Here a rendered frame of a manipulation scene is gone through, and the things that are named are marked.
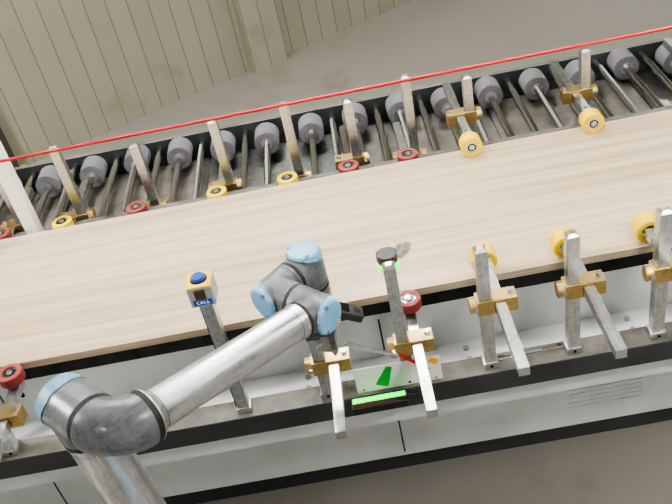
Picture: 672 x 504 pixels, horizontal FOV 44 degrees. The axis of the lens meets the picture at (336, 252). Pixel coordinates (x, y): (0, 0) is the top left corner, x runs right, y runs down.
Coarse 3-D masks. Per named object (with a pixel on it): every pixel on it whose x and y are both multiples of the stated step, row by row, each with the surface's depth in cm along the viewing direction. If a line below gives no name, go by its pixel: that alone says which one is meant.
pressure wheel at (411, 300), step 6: (402, 294) 250; (408, 294) 249; (414, 294) 248; (402, 300) 248; (408, 300) 247; (414, 300) 246; (420, 300) 247; (408, 306) 245; (414, 306) 245; (420, 306) 248; (408, 312) 246; (414, 312) 247
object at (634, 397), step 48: (528, 288) 258; (624, 288) 261; (384, 336) 266; (480, 336) 269; (96, 384) 269; (144, 384) 271; (624, 384) 288; (384, 432) 294; (432, 432) 296; (480, 432) 298; (528, 432) 300; (576, 432) 305; (192, 480) 302; (240, 480) 304; (288, 480) 310
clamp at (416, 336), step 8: (424, 328) 241; (408, 336) 240; (416, 336) 239; (424, 336) 239; (432, 336) 238; (392, 344) 239; (400, 344) 238; (408, 344) 238; (424, 344) 239; (432, 344) 239; (400, 352) 240; (408, 352) 240
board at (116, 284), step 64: (576, 128) 307; (640, 128) 299; (256, 192) 312; (320, 192) 304; (384, 192) 296; (448, 192) 289; (512, 192) 282; (576, 192) 276; (640, 192) 269; (0, 256) 309; (64, 256) 301; (128, 256) 294; (192, 256) 286; (256, 256) 280; (448, 256) 261; (512, 256) 255; (0, 320) 277; (64, 320) 271; (128, 320) 265; (192, 320) 259; (256, 320) 254
